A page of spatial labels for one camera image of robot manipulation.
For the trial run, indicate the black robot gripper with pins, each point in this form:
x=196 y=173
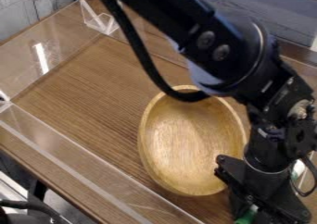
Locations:
x=267 y=190

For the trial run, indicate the brown wooden bowl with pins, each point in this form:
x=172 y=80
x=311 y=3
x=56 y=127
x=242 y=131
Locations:
x=182 y=136

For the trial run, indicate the green Expo marker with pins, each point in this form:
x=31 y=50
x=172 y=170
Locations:
x=247 y=217

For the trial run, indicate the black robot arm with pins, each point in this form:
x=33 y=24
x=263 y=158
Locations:
x=235 y=62

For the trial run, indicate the black table leg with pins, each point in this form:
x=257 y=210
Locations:
x=39 y=190

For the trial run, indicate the clear acrylic tray wall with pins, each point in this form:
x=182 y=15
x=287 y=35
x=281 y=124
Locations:
x=72 y=95

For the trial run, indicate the clear acrylic corner bracket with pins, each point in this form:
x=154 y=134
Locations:
x=100 y=22

